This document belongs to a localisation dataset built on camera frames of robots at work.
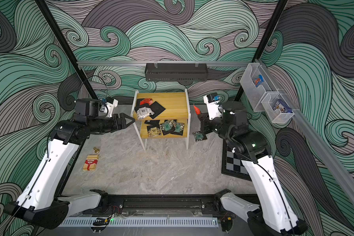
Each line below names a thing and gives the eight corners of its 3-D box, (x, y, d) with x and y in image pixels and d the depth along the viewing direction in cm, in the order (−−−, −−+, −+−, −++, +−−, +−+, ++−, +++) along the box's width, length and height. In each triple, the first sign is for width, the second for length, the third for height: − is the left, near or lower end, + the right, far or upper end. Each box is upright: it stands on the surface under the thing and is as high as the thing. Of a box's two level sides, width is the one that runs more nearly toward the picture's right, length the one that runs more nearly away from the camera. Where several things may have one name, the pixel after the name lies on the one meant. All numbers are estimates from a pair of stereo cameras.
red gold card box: (83, 170, 87) (81, 169, 86) (89, 156, 93) (87, 154, 92) (95, 170, 87) (93, 169, 86) (100, 156, 93) (99, 154, 92)
